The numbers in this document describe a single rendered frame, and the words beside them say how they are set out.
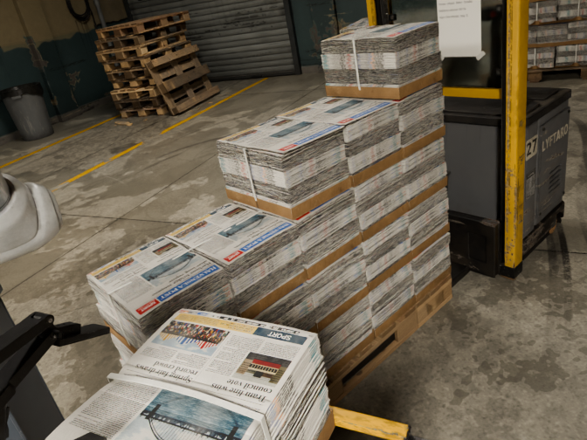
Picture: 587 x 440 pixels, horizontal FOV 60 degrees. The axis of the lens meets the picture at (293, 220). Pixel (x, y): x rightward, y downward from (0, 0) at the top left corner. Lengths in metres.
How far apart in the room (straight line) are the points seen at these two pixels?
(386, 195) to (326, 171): 0.36
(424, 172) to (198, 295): 1.12
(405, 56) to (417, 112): 0.22
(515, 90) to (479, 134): 0.40
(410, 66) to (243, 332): 1.37
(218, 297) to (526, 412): 1.21
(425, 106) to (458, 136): 0.64
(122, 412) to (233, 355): 0.18
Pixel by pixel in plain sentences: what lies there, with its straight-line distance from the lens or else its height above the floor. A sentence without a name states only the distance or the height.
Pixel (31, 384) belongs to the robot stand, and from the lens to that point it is 1.53.
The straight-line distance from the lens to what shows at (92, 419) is 0.84.
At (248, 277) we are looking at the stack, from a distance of 1.57.
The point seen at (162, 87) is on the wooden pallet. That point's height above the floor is 0.42.
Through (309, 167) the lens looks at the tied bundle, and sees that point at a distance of 1.65.
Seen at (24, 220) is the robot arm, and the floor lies 1.18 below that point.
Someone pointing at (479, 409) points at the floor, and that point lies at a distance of 2.11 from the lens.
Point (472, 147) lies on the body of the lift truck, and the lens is 2.68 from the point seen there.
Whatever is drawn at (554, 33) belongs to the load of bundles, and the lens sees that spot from 6.25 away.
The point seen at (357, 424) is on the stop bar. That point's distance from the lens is 0.98.
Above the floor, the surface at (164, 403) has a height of 1.03.
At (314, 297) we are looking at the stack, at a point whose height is 0.53.
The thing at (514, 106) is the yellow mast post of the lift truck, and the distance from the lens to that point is 2.34.
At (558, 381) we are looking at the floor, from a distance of 2.25.
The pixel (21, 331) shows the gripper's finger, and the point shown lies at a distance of 0.60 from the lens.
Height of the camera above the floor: 1.55
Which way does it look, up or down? 26 degrees down
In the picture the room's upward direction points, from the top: 11 degrees counter-clockwise
